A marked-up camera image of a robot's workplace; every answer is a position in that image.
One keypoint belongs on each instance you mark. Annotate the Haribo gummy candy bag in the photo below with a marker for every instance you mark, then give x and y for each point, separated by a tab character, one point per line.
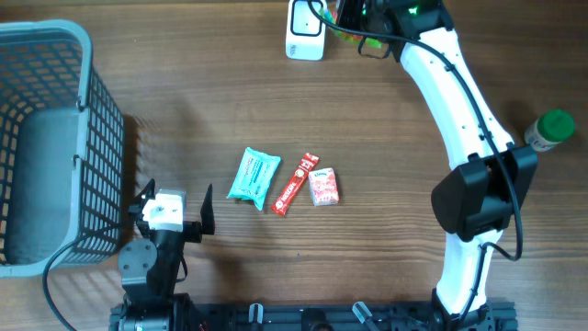
331	15

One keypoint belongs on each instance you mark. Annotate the teal wet wipes pack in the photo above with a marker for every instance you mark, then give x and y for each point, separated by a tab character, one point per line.
254	176

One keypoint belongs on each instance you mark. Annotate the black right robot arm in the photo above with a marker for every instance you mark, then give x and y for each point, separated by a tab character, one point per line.
478	204

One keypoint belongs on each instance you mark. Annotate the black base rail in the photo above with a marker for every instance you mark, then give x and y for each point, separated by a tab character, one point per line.
359	316

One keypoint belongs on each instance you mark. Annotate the grey plastic mesh basket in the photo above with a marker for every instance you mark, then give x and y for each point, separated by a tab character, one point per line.
62	151

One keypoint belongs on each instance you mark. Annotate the red Nescafe stick sachet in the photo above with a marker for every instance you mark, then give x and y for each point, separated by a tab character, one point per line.
307	163

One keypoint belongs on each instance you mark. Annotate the white barcode scanner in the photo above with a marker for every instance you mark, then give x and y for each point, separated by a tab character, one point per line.
305	34

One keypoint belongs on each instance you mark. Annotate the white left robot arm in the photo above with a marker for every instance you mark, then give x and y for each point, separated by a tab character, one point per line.
149	266

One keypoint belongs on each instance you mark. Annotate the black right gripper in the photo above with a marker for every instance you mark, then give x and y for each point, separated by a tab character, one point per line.
344	17

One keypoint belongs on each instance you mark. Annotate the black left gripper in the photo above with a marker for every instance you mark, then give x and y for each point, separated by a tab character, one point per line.
195	229

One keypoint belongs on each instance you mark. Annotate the green lid jar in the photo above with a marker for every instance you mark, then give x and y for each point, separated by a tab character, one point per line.
552	128

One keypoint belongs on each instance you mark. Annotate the red tissue pack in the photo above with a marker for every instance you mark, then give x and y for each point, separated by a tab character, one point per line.
323	187

